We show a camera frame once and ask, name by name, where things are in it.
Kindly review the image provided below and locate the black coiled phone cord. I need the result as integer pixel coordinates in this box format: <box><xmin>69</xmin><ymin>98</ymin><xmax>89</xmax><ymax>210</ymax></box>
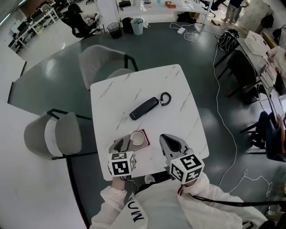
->
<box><xmin>158</xmin><ymin>91</ymin><xmax>172</xmax><ymax>106</ymax></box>

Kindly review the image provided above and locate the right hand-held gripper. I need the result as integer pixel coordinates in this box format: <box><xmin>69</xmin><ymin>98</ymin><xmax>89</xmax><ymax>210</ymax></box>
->
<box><xmin>159</xmin><ymin>133</ymin><xmax>205</xmax><ymax>185</ymax></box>

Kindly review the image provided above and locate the black backpack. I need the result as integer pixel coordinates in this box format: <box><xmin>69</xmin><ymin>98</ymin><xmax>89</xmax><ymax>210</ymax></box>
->
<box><xmin>217</xmin><ymin>28</ymin><xmax>240</xmax><ymax>52</ymax></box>

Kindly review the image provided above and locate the grey upholstered chair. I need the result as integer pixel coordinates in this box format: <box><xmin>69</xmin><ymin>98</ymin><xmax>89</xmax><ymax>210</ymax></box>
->
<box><xmin>23</xmin><ymin>108</ymin><xmax>98</xmax><ymax>161</ymax></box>
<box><xmin>78</xmin><ymin>44</ymin><xmax>139</xmax><ymax>92</ymax></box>

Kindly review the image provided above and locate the white perforated box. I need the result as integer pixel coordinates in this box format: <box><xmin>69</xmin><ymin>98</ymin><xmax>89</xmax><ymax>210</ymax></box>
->
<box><xmin>244</xmin><ymin>30</ymin><xmax>271</xmax><ymax>55</ymax></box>

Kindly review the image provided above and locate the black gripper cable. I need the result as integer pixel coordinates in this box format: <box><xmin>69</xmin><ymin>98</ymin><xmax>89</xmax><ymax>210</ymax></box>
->
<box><xmin>191</xmin><ymin>194</ymin><xmax>286</xmax><ymax>208</ymax></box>

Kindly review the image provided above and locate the long white floor cable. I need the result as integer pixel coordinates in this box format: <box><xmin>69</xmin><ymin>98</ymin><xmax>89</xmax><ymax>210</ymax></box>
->
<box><xmin>169</xmin><ymin>21</ymin><xmax>273</xmax><ymax>197</ymax></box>

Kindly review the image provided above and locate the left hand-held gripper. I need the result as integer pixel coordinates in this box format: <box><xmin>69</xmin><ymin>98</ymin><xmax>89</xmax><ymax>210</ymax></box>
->
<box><xmin>107</xmin><ymin>134</ymin><xmax>137</xmax><ymax>178</ymax></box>

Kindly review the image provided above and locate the white cup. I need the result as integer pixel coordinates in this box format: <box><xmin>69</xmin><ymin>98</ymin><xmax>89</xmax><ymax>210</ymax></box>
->
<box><xmin>130</xmin><ymin>131</ymin><xmax>146</xmax><ymax>146</ymax></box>

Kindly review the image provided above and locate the black mesh waste bin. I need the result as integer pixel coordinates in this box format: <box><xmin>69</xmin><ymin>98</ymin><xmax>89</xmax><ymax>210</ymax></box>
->
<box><xmin>107</xmin><ymin>22</ymin><xmax>123</xmax><ymax>40</ymax></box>

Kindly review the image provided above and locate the person's left forearm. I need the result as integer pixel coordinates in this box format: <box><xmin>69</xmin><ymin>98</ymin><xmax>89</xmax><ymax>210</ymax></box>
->
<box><xmin>89</xmin><ymin>176</ymin><xmax>149</xmax><ymax>229</ymax></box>

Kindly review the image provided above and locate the black side chair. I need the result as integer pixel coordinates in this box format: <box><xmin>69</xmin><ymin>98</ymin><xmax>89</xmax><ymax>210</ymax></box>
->
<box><xmin>214</xmin><ymin>49</ymin><xmax>262</xmax><ymax>98</ymax></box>

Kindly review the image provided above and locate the person's white jacket torso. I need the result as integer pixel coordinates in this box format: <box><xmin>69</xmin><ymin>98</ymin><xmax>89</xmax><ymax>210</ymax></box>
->
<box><xmin>131</xmin><ymin>178</ymin><xmax>190</xmax><ymax>229</ymax></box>

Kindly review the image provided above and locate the black office chair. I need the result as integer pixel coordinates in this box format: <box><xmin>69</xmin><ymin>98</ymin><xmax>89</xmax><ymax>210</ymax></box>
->
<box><xmin>60</xmin><ymin>12</ymin><xmax>101</xmax><ymax>39</ymax></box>

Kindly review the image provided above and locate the dark red square coaster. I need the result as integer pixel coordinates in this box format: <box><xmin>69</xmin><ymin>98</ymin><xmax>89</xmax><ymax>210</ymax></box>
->
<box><xmin>114</xmin><ymin>128</ymin><xmax>151</xmax><ymax>153</ymax></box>

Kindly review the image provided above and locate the long white desk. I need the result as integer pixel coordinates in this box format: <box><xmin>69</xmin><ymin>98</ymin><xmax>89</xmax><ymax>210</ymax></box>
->
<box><xmin>115</xmin><ymin>0</ymin><xmax>213</xmax><ymax>24</ymax></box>

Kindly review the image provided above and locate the person's right forearm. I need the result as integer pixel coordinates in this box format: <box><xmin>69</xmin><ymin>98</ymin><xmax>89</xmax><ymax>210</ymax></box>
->
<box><xmin>177</xmin><ymin>173</ymin><xmax>268</xmax><ymax>229</ymax></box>

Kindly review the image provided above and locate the pale teal waste bin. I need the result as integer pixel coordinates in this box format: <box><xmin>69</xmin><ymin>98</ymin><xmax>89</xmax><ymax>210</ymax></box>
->
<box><xmin>130</xmin><ymin>18</ymin><xmax>144</xmax><ymax>36</ymax></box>

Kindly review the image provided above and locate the black solid waste bin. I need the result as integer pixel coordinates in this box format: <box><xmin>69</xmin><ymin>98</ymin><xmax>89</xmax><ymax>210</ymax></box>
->
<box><xmin>121</xmin><ymin>17</ymin><xmax>134</xmax><ymax>34</ymax></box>

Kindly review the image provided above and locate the black telephone handset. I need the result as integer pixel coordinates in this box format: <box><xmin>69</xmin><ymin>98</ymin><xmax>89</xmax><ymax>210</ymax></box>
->
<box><xmin>129</xmin><ymin>96</ymin><xmax>160</xmax><ymax>121</ymax></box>

